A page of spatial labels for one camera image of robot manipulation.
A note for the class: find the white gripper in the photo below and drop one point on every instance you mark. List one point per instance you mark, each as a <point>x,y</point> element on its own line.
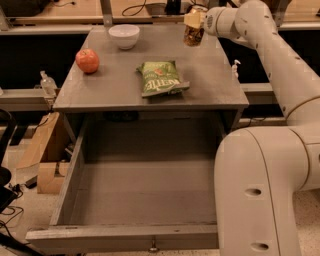
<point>210,22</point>

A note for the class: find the black office chair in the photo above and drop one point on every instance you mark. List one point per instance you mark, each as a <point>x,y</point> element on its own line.
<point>8,125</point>

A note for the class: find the red apple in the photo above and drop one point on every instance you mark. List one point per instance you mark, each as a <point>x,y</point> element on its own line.
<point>87,60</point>

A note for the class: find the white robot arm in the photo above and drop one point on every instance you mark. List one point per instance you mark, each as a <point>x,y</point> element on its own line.
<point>258,169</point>

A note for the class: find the wooden background workbench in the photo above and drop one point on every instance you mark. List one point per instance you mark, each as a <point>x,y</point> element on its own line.
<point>300,15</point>

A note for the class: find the orange soda can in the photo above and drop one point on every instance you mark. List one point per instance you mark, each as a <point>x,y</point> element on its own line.
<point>192,36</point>

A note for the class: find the white pump bottle right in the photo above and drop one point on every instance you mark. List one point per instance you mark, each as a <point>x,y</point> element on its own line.
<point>234,68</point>

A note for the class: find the brown cardboard box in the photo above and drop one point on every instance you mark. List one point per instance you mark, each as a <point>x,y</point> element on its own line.
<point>46,152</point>

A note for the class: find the grey open top drawer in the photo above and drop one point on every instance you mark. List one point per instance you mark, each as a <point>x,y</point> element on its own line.
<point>125,187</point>

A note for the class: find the white ceramic bowl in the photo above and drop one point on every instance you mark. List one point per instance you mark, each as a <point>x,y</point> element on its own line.
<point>125,36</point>

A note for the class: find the green chip bag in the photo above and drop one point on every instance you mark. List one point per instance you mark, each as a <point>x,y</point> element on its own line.
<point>161,78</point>

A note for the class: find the metal drawer knob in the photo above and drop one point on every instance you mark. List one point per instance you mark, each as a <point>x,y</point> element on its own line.
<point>153,248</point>

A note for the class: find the clear sanitizer bottle left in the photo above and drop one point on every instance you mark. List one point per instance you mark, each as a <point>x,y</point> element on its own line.
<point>48,84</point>

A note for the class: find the grey wooden cabinet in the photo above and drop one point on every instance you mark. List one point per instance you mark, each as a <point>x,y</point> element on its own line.
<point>213,100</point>

